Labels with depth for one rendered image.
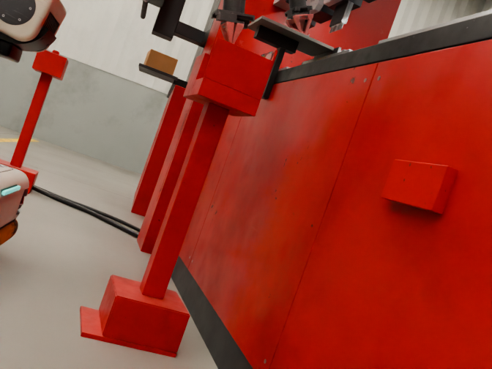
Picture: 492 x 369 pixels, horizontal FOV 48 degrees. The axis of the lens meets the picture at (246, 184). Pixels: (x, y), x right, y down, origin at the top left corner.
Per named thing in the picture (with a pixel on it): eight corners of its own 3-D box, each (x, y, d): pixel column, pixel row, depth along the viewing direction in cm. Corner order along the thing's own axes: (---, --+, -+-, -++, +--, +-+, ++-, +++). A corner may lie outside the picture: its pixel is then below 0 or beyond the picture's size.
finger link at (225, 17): (241, 53, 142) (245, 15, 141) (214, 49, 139) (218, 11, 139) (233, 56, 148) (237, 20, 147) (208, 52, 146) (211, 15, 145)
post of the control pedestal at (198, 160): (139, 288, 152) (204, 102, 152) (159, 293, 154) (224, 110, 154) (141, 294, 147) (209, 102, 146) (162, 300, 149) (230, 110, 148)
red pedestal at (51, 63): (-11, 176, 328) (35, 44, 326) (32, 189, 335) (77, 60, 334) (-17, 180, 308) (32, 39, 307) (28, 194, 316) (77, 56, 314)
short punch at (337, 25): (326, 31, 195) (336, 6, 195) (332, 34, 195) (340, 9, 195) (339, 27, 185) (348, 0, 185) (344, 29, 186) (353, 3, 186)
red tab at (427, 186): (380, 197, 95) (394, 159, 95) (389, 200, 96) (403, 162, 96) (431, 210, 81) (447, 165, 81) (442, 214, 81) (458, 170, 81)
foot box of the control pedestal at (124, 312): (79, 309, 155) (93, 269, 155) (163, 329, 163) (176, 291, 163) (80, 336, 136) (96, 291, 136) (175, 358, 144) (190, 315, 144)
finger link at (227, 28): (250, 54, 142) (254, 17, 142) (223, 50, 140) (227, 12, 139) (242, 57, 149) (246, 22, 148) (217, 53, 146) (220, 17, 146)
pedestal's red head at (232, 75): (182, 97, 157) (203, 36, 157) (233, 116, 162) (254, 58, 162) (198, 94, 138) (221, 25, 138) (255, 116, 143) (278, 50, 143)
